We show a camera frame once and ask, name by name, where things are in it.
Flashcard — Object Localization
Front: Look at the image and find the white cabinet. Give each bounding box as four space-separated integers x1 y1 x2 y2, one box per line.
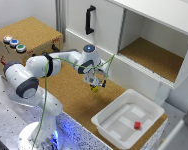
64 0 188 108

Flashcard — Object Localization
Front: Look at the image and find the black drawer handle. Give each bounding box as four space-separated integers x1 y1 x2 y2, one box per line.
29 43 62 58

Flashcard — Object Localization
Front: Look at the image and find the white sliding door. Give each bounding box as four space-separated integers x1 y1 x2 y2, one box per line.
65 0 125 55

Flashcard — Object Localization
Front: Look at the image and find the black door handle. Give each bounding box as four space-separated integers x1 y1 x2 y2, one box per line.
84 4 97 36

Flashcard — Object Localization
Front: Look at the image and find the green cable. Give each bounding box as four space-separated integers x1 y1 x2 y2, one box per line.
30 53 116 150

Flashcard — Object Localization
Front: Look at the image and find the pink block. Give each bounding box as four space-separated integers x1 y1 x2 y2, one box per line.
133 121 142 130

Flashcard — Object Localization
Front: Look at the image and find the yellow block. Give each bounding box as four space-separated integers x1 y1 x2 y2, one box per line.
90 85 99 93

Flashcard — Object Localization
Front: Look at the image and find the blue button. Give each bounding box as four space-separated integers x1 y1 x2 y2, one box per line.
9 38 20 48

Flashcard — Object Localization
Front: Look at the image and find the white plastic box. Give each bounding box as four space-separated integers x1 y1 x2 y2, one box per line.
90 88 166 150

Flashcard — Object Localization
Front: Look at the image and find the wooden drawer box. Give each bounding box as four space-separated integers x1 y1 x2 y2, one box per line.
0 16 65 69

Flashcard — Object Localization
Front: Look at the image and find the red button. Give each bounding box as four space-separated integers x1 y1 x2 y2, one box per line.
2 34 14 45

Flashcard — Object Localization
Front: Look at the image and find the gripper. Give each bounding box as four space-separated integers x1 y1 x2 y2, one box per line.
82 70 105 88

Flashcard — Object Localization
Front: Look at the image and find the green button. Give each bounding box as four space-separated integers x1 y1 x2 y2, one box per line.
15 43 27 54

